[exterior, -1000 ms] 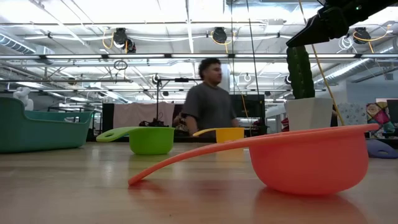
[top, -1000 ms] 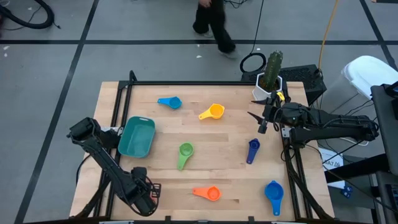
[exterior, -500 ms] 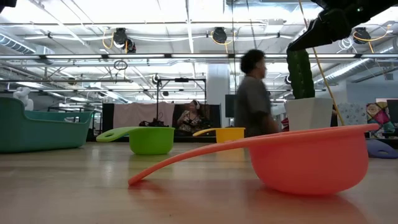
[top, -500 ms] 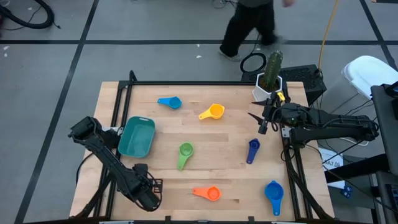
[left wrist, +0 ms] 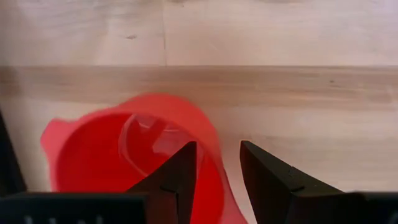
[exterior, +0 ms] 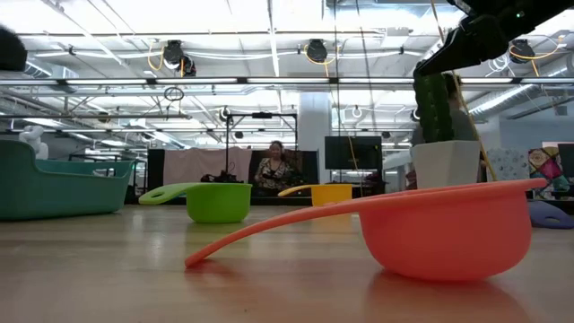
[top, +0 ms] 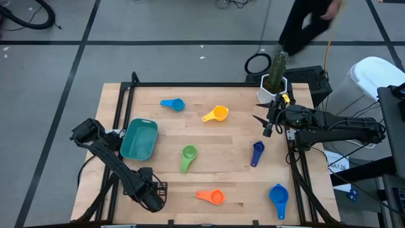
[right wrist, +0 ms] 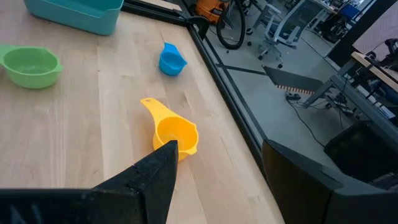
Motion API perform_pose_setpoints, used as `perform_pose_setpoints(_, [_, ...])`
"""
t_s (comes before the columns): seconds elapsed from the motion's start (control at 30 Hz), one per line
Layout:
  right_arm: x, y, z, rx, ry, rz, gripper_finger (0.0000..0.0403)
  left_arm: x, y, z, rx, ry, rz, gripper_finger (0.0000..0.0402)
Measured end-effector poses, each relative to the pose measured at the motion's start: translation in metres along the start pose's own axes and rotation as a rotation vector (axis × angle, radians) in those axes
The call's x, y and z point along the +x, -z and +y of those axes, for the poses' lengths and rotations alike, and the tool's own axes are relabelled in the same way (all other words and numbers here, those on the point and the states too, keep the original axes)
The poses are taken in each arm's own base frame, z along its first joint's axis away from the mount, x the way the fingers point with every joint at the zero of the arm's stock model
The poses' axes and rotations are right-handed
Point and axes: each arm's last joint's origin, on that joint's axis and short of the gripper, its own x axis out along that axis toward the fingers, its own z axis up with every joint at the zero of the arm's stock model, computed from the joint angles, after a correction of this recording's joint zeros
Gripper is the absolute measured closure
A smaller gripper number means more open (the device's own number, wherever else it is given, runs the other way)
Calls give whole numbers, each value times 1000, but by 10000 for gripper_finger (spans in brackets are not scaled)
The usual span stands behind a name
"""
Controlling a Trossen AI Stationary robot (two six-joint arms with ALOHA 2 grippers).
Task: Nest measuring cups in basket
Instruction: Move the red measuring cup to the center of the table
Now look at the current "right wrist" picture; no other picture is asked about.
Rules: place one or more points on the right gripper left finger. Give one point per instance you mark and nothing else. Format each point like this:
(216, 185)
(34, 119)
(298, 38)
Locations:
(140, 193)

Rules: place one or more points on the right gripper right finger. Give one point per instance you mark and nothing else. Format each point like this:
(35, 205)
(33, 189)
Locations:
(304, 193)

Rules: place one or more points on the yellow measuring cup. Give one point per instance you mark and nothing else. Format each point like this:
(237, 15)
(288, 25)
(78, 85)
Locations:
(161, 115)

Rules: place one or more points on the light blue measuring cup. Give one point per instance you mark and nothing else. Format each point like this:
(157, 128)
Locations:
(171, 67)

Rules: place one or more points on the green measuring cup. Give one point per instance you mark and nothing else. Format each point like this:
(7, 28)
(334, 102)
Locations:
(31, 77)

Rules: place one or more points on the teal plastic basket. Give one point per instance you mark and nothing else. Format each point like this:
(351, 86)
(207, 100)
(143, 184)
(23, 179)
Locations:
(77, 18)

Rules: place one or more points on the black mesh computer case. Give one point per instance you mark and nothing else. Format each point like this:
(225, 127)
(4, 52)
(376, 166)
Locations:
(357, 149)

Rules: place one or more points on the black power strip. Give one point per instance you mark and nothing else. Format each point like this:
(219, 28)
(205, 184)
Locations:
(292, 96)

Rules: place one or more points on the black panel with striped edge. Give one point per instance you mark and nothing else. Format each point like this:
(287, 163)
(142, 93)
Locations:
(289, 79)

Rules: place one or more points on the wooden top desk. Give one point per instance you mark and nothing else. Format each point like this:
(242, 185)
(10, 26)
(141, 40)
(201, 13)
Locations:
(373, 70)

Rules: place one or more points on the grey office chair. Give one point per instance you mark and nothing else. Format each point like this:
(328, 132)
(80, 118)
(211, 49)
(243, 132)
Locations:
(289, 25)

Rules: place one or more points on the pink divider panel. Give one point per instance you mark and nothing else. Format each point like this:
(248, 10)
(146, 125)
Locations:
(382, 25)

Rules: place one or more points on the orange shop vacuum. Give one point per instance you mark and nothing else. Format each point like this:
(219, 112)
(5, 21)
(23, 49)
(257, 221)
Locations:
(211, 9)

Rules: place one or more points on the black divider post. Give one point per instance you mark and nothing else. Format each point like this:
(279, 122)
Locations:
(351, 31)

